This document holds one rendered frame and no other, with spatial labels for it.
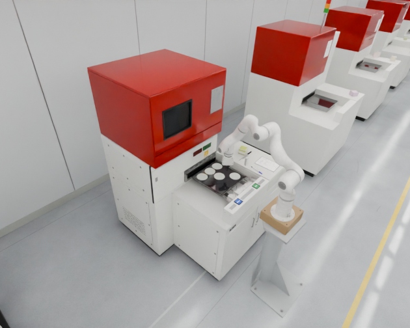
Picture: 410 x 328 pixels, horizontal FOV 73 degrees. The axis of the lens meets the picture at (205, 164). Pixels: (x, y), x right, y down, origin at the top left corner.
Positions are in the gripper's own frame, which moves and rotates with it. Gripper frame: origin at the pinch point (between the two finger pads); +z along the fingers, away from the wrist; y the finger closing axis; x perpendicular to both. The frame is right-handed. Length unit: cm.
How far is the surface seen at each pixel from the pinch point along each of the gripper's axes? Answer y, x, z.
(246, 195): 14.4, -30.9, 4.5
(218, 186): -7.4, -13.5, 10.1
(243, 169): 17.4, 7.0, 6.5
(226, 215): -3.8, -48.6, 9.1
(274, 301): 47, -73, 99
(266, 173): 36.7, -2.4, 3.4
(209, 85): -19, 12, -73
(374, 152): 274, 176, 98
